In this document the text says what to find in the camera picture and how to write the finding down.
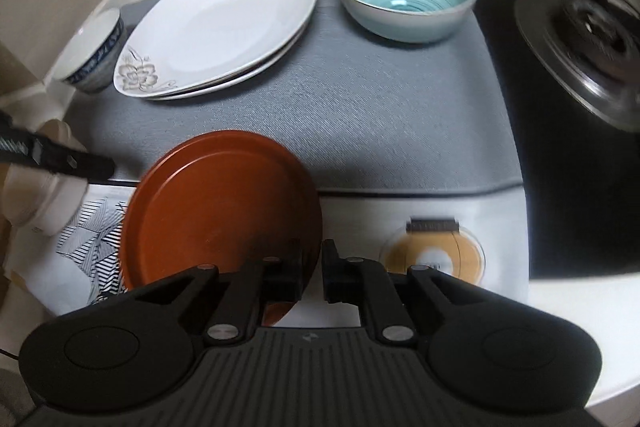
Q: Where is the silver stove burner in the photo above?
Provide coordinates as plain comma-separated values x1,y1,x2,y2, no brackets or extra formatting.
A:
514,0,640,130

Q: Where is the black and white striped cloth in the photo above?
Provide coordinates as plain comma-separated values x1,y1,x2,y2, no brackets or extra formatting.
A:
30,184,137,315

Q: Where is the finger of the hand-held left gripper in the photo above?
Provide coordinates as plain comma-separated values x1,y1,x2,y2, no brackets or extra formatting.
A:
0,109,117,184

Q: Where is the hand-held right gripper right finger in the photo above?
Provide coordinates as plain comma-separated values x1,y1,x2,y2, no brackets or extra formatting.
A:
321,239,453,348

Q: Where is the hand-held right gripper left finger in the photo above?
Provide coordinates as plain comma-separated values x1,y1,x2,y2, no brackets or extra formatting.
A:
167,239,307,348

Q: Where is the white flower print plate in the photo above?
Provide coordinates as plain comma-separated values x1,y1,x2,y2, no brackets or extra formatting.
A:
145,23,309,102
114,0,320,98

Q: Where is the small white bowl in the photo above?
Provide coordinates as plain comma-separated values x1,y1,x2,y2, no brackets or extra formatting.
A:
1,119,90,237

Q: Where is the grey mat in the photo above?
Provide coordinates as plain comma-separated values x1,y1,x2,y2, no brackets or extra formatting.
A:
75,0,525,196

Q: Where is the black gas stove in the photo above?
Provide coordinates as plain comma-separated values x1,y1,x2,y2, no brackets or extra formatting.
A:
446,0,640,281

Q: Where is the blue and white patterned bowl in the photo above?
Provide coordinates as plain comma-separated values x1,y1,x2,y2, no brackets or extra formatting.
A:
52,7,126,95

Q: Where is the brown round plate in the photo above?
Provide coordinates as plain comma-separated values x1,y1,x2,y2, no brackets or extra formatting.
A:
120,130,322,327

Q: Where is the round amber glass disc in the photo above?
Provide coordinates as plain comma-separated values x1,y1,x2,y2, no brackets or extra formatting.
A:
378,217,486,286

